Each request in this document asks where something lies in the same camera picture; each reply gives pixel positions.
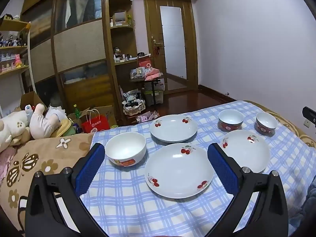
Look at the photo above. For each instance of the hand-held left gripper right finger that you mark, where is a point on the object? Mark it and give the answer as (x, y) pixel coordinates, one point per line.
(222, 170)

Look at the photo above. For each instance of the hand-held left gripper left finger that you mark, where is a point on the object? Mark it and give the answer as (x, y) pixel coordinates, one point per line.
(90, 170)

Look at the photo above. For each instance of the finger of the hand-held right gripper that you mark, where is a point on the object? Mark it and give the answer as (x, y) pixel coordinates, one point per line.
(309, 113)

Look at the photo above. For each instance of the white cherry print plate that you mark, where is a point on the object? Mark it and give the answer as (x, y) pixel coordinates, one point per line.
(172, 130)
(177, 175)
(246, 155)

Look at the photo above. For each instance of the large white bowl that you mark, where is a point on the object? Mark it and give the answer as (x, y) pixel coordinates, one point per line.
(126, 148)

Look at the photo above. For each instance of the red patterned bowl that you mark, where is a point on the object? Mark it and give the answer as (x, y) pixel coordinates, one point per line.
(266, 122)
(230, 118)

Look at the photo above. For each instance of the red paper bag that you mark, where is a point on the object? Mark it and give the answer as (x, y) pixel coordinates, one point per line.
(95, 126)

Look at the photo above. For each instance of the blue plaid cloth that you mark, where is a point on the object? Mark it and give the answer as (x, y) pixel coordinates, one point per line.
(123, 202)

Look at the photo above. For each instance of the green yellow plush toy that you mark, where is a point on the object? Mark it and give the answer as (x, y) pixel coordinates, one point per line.
(65, 128)

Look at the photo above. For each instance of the green bottle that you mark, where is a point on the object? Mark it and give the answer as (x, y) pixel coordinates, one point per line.
(77, 112)

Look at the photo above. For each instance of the open cardboard box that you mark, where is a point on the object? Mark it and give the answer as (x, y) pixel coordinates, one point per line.
(29, 98)
(108, 113)

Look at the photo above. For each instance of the pale pink plush toy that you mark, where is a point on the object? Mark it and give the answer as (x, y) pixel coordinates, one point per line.
(40, 126)

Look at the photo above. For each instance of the white plush toy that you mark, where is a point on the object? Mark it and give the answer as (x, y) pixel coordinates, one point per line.
(55, 112)

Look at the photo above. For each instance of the wicker basket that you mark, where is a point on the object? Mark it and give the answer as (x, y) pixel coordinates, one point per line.
(134, 109)

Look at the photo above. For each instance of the box of pink packets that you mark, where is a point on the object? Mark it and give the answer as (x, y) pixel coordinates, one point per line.
(147, 117)

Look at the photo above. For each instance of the striped black white cloth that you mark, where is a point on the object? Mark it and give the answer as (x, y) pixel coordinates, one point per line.
(130, 96)

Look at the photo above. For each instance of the pink cloth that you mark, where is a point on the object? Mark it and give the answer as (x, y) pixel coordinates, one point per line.
(5, 165)

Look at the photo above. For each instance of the small white blue plush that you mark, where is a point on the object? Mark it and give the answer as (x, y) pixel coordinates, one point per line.
(29, 109)

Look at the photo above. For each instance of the grey cloth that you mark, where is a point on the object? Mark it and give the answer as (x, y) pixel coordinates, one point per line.
(308, 202)

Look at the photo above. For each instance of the cream plush toy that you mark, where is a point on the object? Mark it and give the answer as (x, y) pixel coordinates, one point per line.
(12, 126)

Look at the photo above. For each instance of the clear storage box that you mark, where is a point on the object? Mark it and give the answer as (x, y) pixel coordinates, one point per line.
(160, 96)

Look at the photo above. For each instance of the black folding table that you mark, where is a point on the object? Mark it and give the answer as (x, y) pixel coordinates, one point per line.
(154, 91)

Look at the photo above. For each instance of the pile of small boxes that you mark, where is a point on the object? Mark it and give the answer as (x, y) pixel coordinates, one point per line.
(137, 73)

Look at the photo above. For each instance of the pink packets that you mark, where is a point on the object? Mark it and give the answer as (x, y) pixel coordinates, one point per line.
(153, 74)

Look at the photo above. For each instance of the group of toiletry bottles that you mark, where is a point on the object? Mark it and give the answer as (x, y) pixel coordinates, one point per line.
(121, 56)

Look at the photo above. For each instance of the red box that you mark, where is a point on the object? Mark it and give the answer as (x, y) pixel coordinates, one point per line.
(145, 61)

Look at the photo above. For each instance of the wooden wardrobe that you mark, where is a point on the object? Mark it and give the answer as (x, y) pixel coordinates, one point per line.
(74, 44)

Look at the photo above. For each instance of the pink figure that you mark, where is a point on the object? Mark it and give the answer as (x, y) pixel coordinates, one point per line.
(18, 60)

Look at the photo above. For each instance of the red door ornament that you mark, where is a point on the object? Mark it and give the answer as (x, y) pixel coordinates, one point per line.
(157, 50)

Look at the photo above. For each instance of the wooden corner shelf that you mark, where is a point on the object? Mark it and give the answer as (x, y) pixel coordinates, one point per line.
(121, 27)

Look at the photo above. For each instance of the row of small figurines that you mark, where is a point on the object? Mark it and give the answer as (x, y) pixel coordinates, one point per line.
(12, 40)

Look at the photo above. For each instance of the wooden door with glass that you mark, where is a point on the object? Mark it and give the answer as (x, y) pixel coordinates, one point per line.
(151, 29)

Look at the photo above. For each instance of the white wall socket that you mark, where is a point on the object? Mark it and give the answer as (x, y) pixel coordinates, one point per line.
(307, 124)

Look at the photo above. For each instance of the wooden wall shelf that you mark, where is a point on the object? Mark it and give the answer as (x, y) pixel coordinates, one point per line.
(14, 22)

